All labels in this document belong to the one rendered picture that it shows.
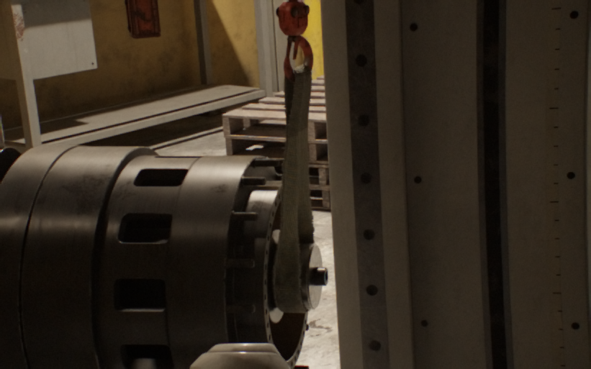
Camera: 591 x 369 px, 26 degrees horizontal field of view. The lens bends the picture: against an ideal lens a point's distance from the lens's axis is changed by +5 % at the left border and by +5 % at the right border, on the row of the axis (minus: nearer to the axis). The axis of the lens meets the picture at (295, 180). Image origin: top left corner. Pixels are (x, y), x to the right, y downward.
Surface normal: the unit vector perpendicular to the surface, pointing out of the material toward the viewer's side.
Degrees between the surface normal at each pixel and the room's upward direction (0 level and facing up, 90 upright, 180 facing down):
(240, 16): 90
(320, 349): 0
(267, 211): 30
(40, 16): 90
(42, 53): 90
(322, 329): 0
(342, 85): 90
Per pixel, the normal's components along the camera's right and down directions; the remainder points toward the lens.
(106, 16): 0.77, 0.11
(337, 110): -0.11, 0.25
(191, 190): -0.15, -0.71
